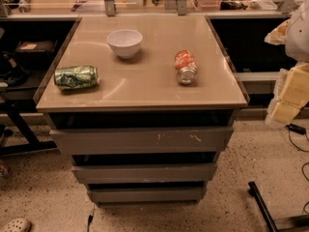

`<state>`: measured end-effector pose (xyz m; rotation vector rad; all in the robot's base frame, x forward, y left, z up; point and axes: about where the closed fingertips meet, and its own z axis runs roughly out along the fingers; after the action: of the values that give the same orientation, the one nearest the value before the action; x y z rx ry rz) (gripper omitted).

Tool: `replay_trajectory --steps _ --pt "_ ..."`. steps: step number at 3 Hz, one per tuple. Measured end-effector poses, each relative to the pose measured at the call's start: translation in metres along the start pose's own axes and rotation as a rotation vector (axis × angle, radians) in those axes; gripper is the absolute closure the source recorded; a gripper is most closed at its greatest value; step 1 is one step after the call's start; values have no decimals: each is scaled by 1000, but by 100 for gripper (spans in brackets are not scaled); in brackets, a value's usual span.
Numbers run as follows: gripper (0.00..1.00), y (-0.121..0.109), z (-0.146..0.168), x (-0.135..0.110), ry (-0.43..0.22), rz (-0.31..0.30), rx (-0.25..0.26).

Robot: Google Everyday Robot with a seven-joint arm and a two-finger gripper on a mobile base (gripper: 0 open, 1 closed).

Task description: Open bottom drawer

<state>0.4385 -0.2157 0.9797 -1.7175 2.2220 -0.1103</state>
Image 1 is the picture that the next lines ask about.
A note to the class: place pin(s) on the white perforated clog shoe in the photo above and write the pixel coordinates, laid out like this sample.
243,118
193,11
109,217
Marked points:
17,225

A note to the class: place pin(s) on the grey drawer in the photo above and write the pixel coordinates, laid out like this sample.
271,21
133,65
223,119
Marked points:
141,140
147,173
133,195

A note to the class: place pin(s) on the grey drawer cabinet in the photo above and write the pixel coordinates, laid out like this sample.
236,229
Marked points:
143,91

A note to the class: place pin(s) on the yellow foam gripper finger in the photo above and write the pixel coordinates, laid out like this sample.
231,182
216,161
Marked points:
290,95

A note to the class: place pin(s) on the black bag on shelf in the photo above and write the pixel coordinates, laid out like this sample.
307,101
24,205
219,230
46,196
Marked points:
36,55

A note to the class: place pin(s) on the grey top drawer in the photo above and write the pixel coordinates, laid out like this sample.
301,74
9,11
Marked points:
141,140

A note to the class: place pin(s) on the black table leg left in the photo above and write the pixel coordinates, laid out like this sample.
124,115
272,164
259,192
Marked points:
33,144

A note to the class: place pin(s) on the grey middle drawer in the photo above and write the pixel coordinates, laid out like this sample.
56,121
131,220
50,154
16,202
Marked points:
147,173

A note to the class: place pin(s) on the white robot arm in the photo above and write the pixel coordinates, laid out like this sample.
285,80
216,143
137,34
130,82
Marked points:
294,35

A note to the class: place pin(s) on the crushed green can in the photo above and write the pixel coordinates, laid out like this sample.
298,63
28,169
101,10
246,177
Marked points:
76,77

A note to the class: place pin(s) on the white bowl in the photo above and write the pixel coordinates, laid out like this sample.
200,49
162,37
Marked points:
125,43

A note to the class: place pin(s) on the black power adapter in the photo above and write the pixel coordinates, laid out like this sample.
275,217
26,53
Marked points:
296,128

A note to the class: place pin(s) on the grey bottom drawer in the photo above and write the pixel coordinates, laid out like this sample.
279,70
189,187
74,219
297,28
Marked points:
133,195

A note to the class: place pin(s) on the crushed orange can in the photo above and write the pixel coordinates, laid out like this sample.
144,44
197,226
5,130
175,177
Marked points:
186,68

